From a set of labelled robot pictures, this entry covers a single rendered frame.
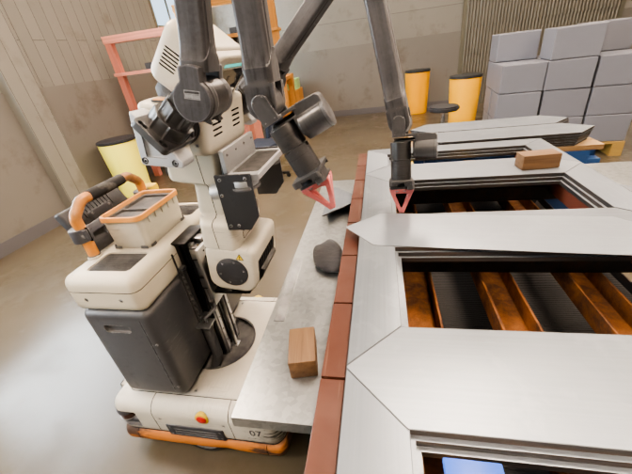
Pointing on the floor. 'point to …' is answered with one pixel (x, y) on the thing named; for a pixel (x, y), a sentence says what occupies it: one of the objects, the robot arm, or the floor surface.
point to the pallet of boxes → (565, 77)
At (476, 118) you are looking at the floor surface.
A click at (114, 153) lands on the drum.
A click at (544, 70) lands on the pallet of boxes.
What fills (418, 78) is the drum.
